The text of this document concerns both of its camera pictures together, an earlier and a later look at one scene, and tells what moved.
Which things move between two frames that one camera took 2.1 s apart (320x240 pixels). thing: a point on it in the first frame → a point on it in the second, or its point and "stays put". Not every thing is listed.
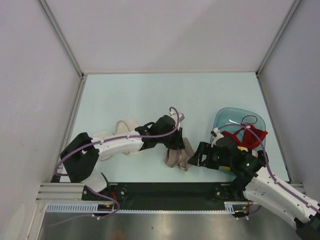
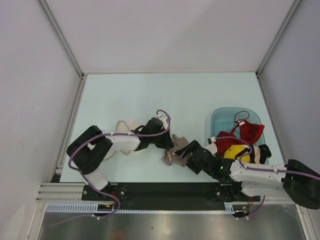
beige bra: [179, 158] stays put
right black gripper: [196, 159] → [191, 147]
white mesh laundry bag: [125, 126] stays put
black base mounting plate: [164, 196] stays put
